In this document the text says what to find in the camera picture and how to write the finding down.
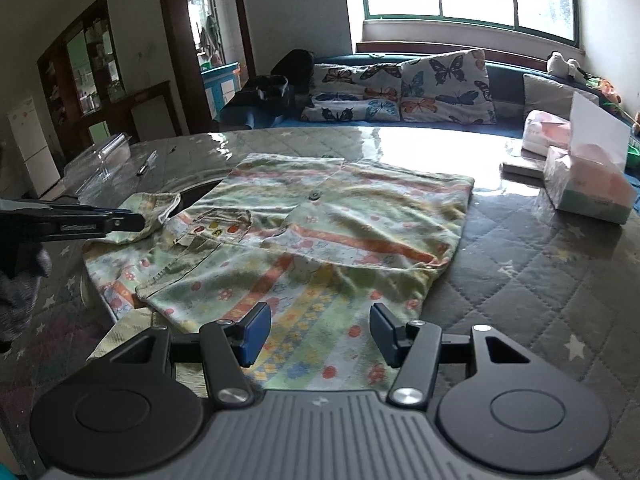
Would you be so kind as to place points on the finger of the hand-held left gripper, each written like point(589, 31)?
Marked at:
point(100, 227)
point(75, 207)

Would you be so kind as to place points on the white fridge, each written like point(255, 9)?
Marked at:
point(32, 150)

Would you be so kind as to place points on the wooden display cabinet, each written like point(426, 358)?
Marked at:
point(82, 70)

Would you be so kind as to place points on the black pen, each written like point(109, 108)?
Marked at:
point(146, 163)

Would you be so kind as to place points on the grey quilted star table cover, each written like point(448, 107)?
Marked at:
point(525, 280)

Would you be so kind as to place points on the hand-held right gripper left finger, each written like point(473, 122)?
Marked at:
point(252, 335)

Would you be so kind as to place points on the blue corner sofa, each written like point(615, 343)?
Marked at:
point(505, 85)

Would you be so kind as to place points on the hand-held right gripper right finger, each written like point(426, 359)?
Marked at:
point(385, 335)

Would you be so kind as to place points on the green plastic basin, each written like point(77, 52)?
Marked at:
point(633, 152)

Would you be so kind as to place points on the dark wooden door frame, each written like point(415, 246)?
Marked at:
point(175, 45)

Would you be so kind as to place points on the wooden framed white panel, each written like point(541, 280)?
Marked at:
point(152, 112)

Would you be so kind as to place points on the white plush toy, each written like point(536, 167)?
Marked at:
point(562, 65)

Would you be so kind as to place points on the blue cabinet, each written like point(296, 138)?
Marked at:
point(220, 90)

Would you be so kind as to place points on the black bag on sofa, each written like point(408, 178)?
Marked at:
point(257, 102)

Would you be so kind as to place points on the green floral pyjama shirt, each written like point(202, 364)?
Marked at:
point(325, 240)

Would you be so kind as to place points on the person's left forearm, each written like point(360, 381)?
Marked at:
point(17, 305)

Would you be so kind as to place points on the black backpack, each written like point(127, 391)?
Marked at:
point(292, 67)

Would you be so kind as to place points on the pink wrapped pack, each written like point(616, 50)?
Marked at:
point(542, 132)

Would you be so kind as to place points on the plain grey cushion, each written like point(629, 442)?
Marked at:
point(552, 95)

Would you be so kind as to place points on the clear plastic container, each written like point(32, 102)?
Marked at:
point(100, 162)

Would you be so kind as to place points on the orange green plush toy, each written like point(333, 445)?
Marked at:
point(607, 91)

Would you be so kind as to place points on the pink green tissue pack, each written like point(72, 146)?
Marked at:
point(590, 185)

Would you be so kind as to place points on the butterfly print cushion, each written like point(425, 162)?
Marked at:
point(445, 85)
point(350, 92)

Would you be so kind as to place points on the flat white book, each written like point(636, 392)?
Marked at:
point(522, 167)

